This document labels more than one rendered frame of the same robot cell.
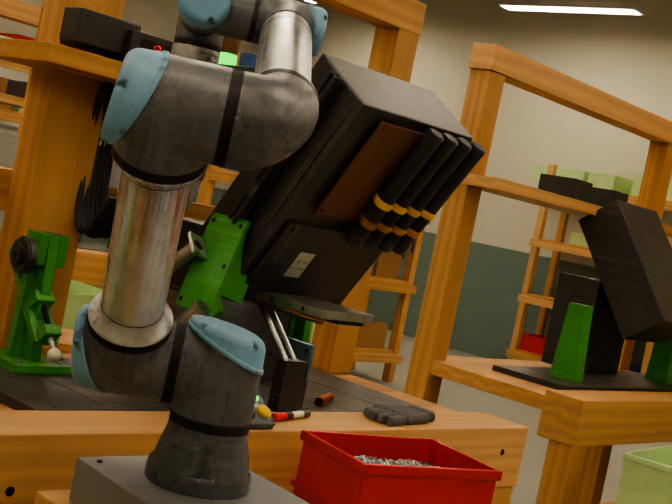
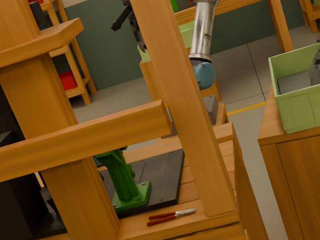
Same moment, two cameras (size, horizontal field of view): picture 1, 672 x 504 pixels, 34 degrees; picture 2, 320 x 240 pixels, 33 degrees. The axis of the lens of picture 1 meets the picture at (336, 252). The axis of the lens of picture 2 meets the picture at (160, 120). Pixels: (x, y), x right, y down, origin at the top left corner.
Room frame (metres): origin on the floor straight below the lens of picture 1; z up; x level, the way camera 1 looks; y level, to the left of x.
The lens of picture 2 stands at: (2.91, 2.15, 1.67)
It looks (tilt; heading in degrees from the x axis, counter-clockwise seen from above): 17 degrees down; 239
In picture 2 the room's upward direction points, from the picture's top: 20 degrees counter-clockwise
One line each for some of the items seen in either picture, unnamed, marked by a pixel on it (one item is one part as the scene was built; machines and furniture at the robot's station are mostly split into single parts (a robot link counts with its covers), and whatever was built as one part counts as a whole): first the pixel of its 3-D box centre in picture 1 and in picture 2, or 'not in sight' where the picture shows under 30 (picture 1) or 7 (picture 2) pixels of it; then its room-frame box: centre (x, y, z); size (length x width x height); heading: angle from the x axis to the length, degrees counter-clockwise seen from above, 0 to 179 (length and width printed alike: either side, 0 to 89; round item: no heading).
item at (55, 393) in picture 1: (206, 388); (45, 209); (2.39, 0.22, 0.89); 1.10 x 0.42 x 0.02; 137
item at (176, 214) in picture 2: not in sight; (171, 215); (2.19, 0.80, 0.89); 0.16 x 0.05 x 0.01; 135
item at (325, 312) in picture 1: (283, 300); not in sight; (2.37, 0.09, 1.11); 0.39 x 0.16 x 0.03; 47
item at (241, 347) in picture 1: (216, 368); not in sight; (1.56, 0.13, 1.08); 0.13 x 0.12 x 0.14; 98
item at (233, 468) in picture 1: (204, 447); not in sight; (1.56, 0.13, 0.96); 0.15 x 0.15 x 0.10
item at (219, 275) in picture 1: (224, 265); not in sight; (2.29, 0.22, 1.17); 0.13 x 0.12 x 0.20; 137
